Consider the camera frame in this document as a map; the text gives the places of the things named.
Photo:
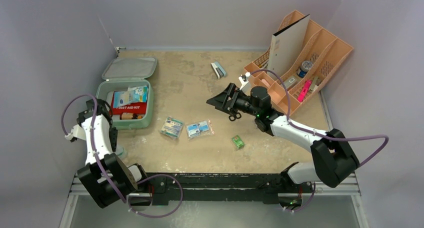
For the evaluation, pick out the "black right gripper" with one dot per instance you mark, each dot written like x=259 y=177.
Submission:
x=232 y=99

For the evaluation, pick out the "brown bottle orange cap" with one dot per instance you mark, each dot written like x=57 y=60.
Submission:
x=130 y=116

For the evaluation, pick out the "red first aid pouch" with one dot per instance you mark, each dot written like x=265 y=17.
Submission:
x=138 y=108

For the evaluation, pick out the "blue white wipes packet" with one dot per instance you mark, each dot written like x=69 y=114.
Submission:
x=138 y=94

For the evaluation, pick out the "green white mask packet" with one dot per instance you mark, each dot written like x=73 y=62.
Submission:
x=172 y=127

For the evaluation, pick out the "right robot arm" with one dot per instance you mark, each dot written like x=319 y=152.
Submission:
x=333 y=159

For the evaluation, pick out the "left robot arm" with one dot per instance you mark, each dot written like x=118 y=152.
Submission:
x=105 y=176

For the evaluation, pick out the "green small medicine box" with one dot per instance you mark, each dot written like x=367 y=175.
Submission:
x=238 y=142

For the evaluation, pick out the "mint green storage case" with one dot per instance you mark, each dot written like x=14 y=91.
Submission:
x=124 y=73

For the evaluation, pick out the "blue white stapler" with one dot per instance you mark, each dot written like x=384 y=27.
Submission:
x=218 y=70

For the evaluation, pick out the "pink eraser in organizer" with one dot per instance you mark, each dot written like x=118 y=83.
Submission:
x=265 y=83

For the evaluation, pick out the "clear zip bag of pads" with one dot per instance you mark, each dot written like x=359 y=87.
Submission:
x=199 y=129

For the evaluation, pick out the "grey box in organizer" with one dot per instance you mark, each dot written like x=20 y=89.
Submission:
x=290 y=82

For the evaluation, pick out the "white folder in organizer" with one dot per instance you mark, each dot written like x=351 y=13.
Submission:
x=286 y=44

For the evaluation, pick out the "pink marker in organizer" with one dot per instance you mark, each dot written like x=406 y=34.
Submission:
x=304 y=90

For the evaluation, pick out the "pink desk organizer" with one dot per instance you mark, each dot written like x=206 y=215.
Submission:
x=301 y=59

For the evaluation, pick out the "black handled medical scissors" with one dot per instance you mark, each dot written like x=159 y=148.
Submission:
x=234 y=117

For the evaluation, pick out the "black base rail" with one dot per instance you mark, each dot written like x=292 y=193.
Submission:
x=267 y=188

